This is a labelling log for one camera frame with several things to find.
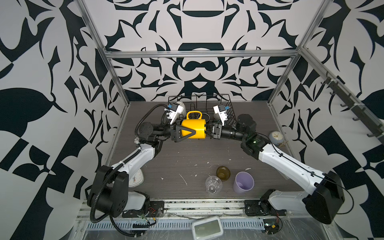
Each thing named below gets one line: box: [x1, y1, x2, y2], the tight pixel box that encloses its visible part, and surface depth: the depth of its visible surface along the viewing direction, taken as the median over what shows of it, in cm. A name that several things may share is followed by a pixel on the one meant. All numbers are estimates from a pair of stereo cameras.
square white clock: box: [128, 168, 145, 188], surface depth 82 cm
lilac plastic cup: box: [233, 171, 255, 194], surface depth 74 cm
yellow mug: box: [181, 111, 206, 139], surface depth 60 cm
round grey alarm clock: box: [268, 131, 285, 145], surface depth 98 cm
